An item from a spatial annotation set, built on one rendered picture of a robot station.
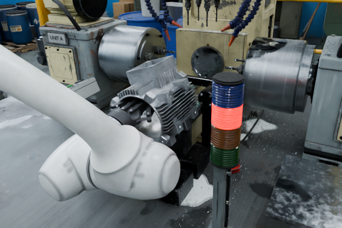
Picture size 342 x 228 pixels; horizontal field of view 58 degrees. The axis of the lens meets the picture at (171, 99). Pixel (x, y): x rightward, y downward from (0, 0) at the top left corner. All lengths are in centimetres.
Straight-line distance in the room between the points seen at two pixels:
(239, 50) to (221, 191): 69
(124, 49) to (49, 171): 71
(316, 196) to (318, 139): 30
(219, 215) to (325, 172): 30
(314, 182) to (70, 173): 57
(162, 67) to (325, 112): 50
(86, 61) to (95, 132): 88
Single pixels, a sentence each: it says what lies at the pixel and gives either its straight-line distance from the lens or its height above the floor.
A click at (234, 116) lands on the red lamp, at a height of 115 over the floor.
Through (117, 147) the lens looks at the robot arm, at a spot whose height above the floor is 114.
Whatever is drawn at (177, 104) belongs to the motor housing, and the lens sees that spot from 86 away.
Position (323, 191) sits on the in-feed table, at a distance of 83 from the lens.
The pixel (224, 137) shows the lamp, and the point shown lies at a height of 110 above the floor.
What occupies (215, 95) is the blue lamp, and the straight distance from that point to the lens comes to 58.
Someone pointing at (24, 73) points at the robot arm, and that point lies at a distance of 51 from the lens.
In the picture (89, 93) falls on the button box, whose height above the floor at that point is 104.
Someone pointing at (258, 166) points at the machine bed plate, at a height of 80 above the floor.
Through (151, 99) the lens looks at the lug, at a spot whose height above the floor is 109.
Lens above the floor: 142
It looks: 25 degrees down
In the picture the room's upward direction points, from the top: 2 degrees counter-clockwise
